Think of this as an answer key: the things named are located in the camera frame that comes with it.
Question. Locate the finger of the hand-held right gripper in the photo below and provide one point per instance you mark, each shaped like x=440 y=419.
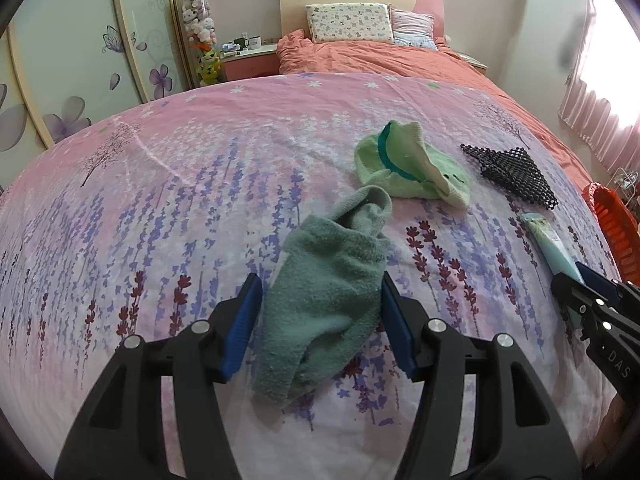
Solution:
x=597 y=280
x=572 y=300

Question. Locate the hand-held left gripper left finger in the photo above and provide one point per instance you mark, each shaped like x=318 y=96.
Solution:
x=240 y=335

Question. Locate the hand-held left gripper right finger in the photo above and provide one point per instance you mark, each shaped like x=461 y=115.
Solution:
x=400 y=335

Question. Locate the pale green tube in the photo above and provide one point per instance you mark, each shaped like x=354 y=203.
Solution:
x=550 y=245

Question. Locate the orange plastic basket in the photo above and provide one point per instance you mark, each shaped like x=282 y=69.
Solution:
x=617 y=220

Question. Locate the teal sock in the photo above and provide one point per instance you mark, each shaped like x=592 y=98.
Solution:
x=325 y=300

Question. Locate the black beaded mat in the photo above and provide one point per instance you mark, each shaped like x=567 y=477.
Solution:
x=515 y=172

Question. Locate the pink floral sheet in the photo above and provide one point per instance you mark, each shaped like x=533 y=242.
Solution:
x=200 y=185

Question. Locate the light green sock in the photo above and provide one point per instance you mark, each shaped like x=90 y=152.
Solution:
x=400 y=165

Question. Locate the pink curtain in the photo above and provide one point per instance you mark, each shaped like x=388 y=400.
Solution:
x=600 y=100

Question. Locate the pink and white nightstand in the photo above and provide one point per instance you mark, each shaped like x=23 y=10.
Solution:
x=250 y=62
x=470 y=60

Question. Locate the salmon duvet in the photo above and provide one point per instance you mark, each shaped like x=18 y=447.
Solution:
x=425 y=65

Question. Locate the green mug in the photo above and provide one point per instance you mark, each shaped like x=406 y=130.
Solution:
x=240 y=41

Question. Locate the white mug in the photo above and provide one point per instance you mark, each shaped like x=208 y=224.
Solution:
x=254 y=41

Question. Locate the clear tube of plush toys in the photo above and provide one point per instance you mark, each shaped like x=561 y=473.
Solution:
x=200 y=30

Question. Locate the pink striped pillow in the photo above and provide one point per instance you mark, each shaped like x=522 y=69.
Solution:
x=412 y=27

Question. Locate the white floral pillow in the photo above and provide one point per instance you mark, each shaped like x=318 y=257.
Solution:
x=350 y=22

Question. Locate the flower print sliding wardrobe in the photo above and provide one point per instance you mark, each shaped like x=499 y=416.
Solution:
x=75 y=60

